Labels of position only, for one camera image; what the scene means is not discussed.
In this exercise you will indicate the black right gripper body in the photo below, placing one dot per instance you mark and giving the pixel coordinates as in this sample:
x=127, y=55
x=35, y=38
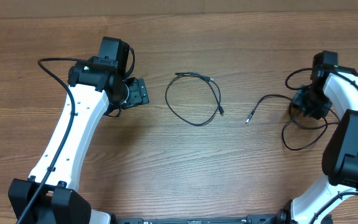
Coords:
x=313, y=101

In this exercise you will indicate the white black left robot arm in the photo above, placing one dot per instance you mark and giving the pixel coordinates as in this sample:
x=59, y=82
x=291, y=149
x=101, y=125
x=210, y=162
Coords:
x=95, y=88

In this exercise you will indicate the cardboard back panel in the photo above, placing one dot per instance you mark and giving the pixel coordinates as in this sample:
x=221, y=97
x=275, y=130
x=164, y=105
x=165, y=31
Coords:
x=11, y=9

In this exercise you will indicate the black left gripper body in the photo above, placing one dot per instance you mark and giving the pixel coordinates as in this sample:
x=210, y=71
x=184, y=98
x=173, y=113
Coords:
x=137, y=94

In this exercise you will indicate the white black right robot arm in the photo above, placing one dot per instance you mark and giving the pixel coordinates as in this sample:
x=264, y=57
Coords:
x=332, y=86

